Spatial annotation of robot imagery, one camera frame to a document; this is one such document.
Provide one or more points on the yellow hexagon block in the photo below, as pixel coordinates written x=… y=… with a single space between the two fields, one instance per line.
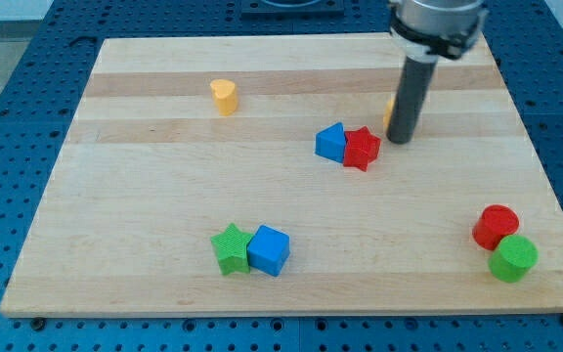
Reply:
x=388 y=113

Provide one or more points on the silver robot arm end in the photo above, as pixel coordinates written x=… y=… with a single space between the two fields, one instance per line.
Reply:
x=427 y=30

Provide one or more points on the blue triangle block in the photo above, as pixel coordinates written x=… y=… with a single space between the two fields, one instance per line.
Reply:
x=331 y=143

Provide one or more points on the wooden board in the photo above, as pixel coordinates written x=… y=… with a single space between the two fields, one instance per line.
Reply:
x=150 y=171

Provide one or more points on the blue cube block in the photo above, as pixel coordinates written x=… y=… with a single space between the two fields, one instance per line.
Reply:
x=268 y=250

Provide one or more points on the red star block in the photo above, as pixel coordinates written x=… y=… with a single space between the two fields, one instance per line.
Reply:
x=362 y=148

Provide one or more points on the green star block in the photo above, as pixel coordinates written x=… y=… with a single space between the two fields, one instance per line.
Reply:
x=230 y=248

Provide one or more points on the yellow heart block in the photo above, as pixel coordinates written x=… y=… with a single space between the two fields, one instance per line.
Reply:
x=225 y=96

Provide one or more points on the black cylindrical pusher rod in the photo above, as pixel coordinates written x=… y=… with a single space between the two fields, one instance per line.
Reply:
x=412 y=89

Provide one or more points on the dark square mounting plate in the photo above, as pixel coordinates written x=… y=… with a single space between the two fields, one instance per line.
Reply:
x=250 y=9

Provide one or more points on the red cylinder block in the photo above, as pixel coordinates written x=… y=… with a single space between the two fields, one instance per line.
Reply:
x=495 y=222

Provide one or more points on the green cylinder block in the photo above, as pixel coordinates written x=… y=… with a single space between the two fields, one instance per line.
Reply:
x=513 y=258

